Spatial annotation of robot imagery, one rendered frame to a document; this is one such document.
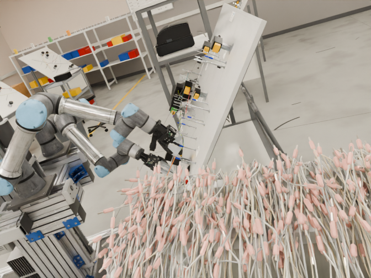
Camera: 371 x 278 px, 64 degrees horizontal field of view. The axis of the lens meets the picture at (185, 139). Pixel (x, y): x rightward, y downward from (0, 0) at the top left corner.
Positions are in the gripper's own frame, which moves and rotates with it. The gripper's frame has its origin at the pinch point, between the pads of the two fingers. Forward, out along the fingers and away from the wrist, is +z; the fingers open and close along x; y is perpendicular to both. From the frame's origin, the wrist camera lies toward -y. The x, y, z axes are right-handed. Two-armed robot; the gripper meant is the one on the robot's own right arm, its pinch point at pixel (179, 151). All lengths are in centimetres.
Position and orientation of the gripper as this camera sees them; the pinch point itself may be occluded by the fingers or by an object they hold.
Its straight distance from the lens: 151.3
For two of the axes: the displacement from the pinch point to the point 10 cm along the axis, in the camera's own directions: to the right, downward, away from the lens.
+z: 7.4, 5.5, 3.9
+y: 6.7, -5.3, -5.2
